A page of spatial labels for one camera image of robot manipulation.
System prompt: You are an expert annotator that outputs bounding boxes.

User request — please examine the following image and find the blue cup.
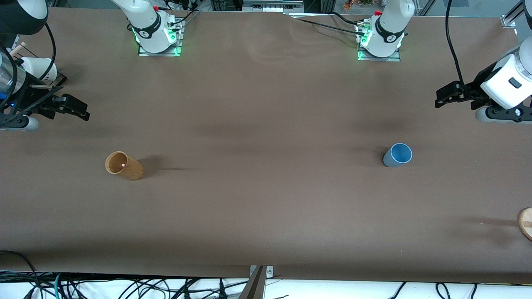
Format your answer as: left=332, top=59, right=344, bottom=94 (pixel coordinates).
left=383, top=143, right=413, bottom=168

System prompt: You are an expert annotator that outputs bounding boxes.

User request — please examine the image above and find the white cup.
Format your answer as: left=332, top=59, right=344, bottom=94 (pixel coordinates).
left=20, top=56, right=58, bottom=83

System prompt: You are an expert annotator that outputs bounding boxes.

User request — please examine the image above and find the brown wooden cup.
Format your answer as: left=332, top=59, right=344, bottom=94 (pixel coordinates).
left=105, top=151, right=145, bottom=181

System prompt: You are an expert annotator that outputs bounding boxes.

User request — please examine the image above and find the black tray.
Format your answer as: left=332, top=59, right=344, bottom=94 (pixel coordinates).
left=39, top=72, right=68, bottom=90

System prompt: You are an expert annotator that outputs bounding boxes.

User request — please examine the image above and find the round wooden disc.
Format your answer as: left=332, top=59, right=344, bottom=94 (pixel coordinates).
left=517, top=207, right=532, bottom=242

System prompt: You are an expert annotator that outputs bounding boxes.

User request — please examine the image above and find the grey metal device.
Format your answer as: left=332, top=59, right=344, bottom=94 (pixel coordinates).
left=242, top=0, right=305, bottom=13

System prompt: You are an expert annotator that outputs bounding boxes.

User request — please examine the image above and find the dark stand leg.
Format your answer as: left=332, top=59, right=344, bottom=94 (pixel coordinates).
left=238, top=266, right=267, bottom=299

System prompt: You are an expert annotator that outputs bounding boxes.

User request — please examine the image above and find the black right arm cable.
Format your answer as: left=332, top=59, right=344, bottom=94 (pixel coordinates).
left=37, top=22, right=57, bottom=82

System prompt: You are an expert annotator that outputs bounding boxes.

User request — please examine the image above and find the aluminium frame profile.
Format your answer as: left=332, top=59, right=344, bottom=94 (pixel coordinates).
left=500, top=0, right=527, bottom=29

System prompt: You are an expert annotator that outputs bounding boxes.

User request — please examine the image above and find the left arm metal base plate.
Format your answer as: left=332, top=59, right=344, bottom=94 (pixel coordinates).
left=357, top=22, right=402, bottom=62

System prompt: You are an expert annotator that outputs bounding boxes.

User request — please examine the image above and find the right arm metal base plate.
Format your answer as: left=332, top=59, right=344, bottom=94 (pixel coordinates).
left=138, top=18, right=184, bottom=57

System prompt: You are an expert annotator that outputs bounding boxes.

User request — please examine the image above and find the short black table cable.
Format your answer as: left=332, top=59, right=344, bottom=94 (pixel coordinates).
left=330, top=11, right=360, bottom=26

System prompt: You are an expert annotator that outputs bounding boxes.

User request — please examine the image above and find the long black table cable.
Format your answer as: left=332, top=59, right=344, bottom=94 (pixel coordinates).
left=291, top=17, right=363, bottom=37

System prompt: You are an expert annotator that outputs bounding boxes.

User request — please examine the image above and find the thick black looped cable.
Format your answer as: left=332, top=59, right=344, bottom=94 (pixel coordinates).
left=0, top=250, right=44, bottom=299

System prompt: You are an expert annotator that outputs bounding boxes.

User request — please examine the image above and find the silver metal bracket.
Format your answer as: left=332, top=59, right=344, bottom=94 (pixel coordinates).
left=249, top=265, right=274, bottom=279

